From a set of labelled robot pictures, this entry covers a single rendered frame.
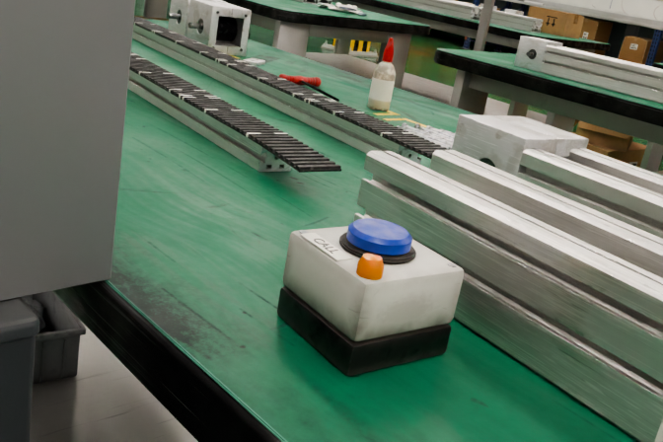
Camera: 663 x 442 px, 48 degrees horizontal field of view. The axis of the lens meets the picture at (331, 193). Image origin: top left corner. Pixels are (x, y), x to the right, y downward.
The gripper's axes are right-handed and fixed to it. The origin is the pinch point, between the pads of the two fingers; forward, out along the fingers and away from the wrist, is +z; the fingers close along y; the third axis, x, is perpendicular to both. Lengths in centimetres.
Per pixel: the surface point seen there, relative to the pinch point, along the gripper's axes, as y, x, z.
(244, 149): 7.3, 30.6, 24.4
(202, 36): -23.7, -38.8, 13.6
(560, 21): -344, -225, 88
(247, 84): -11.8, -2.6, 21.7
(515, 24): -315, -236, 79
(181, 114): 7.3, 16.3, 19.9
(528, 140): -9, 55, 30
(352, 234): 19, 68, 24
